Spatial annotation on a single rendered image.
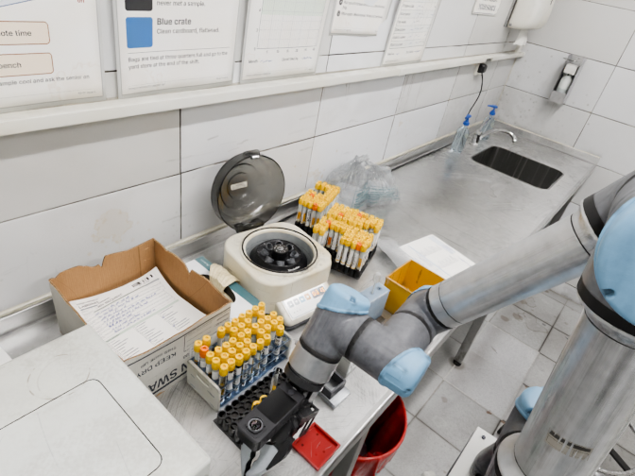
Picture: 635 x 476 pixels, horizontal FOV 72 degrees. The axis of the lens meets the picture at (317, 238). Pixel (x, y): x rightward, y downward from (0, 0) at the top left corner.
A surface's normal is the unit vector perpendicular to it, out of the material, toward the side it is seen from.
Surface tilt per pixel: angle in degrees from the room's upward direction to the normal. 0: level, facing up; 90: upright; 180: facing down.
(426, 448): 0
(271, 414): 1
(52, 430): 0
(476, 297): 88
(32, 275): 90
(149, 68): 94
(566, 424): 92
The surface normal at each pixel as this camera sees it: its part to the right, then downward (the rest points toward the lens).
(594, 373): -0.80, 0.25
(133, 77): 0.77, 0.51
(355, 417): 0.17, -0.82
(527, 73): -0.64, 0.33
